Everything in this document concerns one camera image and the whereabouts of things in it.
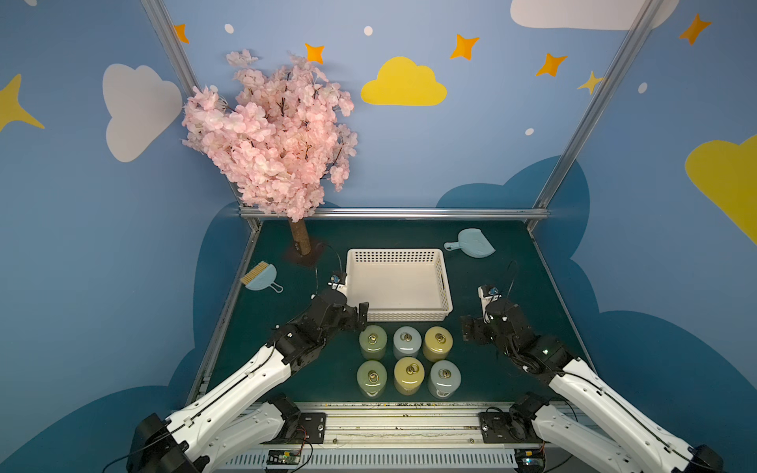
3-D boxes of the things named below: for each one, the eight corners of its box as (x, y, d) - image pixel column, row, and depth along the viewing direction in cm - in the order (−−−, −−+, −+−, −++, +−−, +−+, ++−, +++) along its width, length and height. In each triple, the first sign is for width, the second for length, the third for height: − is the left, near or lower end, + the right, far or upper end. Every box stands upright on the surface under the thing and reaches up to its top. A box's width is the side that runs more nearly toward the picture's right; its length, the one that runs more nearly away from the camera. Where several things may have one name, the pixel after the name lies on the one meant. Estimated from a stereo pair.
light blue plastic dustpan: (446, 257, 114) (447, 253, 112) (441, 232, 122) (442, 227, 120) (494, 257, 114) (496, 253, 112) (486, 232, 122) (488, 228, 120)
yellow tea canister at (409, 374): (394, 394, 81) (396, 386, 74) (394, 367, 86) (395, 357, 79) (422, 394, 81) (426, 386, 74) (419, 367, 86) (423, 357, 79)
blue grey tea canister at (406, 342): (394, 363, 86) (395, 354, 80) (393, 336, 91) (394, 325, 85) (419, 363, 86) (422, 354, 80) (417, 336, 92) (420, 325, 85)
